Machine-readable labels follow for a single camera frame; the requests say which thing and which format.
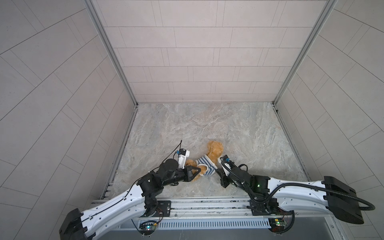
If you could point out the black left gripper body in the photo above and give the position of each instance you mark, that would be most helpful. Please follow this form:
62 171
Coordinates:
185 175

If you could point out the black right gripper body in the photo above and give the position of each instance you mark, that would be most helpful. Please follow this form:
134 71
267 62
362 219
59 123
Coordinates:
225 181

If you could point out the blue white striped sweater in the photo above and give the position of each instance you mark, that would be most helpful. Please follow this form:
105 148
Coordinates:
207 165

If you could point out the brown teddy bear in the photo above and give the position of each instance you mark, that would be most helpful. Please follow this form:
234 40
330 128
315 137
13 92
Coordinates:
215 151

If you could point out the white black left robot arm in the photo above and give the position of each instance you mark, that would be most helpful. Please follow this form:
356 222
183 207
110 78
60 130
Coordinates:
139 200

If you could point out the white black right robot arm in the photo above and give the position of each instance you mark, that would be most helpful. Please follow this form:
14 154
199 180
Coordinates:
271 196

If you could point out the left green circuit board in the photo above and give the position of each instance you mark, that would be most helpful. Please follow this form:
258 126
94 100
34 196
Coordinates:
147 228

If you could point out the green circuit board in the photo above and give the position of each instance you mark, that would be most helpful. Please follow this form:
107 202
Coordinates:
277 225
147 228

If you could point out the right green circuit board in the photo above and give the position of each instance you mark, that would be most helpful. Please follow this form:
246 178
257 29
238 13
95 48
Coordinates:
277 225

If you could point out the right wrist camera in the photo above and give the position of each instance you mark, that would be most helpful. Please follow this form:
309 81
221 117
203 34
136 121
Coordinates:
226 164

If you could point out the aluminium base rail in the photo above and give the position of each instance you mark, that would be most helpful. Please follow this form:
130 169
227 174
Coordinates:
205 214

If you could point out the aluminium left corner post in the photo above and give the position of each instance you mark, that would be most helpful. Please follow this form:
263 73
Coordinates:
89 5

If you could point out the aluminium corner post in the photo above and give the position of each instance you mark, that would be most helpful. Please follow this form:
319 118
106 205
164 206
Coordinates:
329 6
89 5

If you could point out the aluminium right corner post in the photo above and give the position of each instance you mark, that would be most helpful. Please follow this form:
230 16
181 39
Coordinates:
329 6

